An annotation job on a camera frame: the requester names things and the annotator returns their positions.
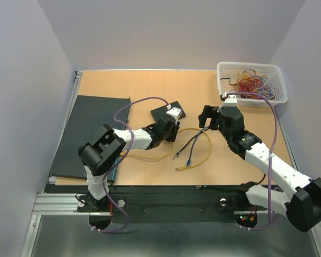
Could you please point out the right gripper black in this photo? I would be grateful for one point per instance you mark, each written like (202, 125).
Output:
(209, 112)

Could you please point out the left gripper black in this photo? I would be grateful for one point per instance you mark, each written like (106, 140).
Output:
(174, 128)

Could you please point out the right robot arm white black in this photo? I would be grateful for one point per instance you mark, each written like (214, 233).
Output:
(300, 197)

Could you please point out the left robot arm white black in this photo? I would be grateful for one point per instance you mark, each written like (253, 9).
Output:
(101, 153)

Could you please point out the white plastic basket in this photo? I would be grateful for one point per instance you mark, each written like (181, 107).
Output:
(263, 79)

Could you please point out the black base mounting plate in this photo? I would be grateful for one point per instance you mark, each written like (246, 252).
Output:
(169, 204)

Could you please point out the small black network switch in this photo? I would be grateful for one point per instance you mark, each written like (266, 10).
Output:
(158, 112)

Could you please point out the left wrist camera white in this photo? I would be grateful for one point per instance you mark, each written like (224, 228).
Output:
(174, 112)

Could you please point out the aluminium frame rail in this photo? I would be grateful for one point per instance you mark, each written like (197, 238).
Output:
(56, 228)

